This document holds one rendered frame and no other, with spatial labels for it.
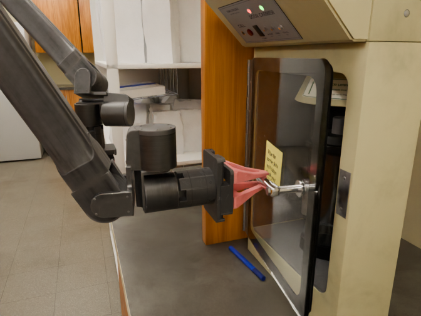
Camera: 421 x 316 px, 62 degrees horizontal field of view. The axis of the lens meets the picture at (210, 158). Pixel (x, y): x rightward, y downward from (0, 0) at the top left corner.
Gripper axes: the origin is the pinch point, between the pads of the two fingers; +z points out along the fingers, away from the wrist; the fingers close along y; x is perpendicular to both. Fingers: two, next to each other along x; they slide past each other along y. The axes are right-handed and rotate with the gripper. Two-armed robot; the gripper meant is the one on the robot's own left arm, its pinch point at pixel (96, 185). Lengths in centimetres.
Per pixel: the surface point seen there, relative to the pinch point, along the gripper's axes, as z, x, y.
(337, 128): -16, -33, 42
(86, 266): 109, 146, -9
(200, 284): 16.0, -23.7, 17.8
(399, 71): -27, -47, 39
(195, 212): 15.9, 9.9, 27.7
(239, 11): -36, -25, 25
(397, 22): -33, -47, 37
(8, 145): 82, 443, -97
